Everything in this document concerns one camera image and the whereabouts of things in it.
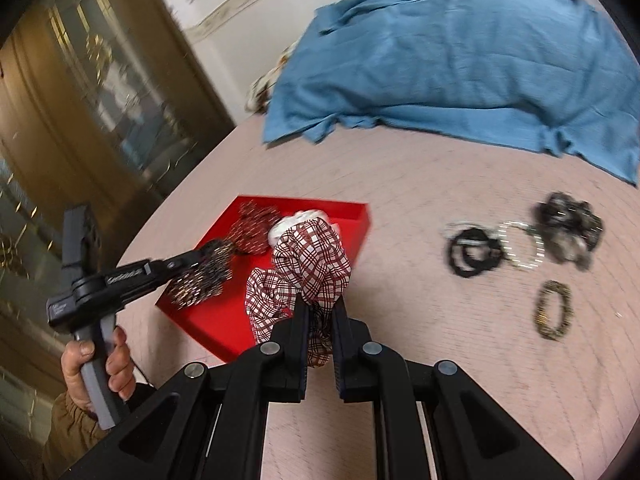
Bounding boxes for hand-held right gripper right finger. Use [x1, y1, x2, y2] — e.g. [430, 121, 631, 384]
[332, 296, 573, 480]

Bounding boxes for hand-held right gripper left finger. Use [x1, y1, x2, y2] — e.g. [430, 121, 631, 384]
[62, 294, 309, 480]

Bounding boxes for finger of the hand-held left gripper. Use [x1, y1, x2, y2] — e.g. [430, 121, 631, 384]
[165, 247, 207, 281]

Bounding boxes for brown gold speckled scrunchie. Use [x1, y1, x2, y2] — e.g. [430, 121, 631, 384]
[167, 237, 236, 308]

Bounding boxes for red tray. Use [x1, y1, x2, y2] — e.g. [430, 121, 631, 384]
[155, 195, 373, 363]

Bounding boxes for red white plaid scrunchie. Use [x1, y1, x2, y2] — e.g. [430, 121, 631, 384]
[245, 217, 353, 368]

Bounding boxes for black hair tie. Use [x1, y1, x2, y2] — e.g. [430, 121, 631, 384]
[447, 225, 503, 278]

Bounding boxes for leopard print hair tie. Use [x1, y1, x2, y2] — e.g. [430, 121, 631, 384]
[534, 280, 573, 341]

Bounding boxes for white pearl bracelet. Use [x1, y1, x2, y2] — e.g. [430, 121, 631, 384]
[497, 220, 546, 268]

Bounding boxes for grey sheer scrunchie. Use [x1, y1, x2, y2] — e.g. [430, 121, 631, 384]
[547, 232, 597, 272]

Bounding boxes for black sheer scrunchie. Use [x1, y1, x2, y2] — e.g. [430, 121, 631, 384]
[535, 191, 603, 248]

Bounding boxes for person's left forearm brown sleeve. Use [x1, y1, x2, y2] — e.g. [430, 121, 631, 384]
[42, 391, 118, 480]

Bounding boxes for person's left hand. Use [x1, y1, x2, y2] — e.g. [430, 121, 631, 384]
[62, 326, 136, 415]

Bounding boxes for dark red dotted scrunchie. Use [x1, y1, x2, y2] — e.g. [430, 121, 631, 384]
[227, 201, 283, 256]

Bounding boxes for white dotted scrunchie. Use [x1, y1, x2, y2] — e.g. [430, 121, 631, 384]
[268, 209, 341, 243]

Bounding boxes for floral patterned cloth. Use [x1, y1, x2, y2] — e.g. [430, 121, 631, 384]
[244, 42, 301, 111]

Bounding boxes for wooden door with stained glass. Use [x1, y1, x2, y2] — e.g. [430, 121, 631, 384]
[0, 0, 236, 411]

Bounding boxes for blue cloth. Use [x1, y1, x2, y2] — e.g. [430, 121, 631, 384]
[263, 0, 640, 186]

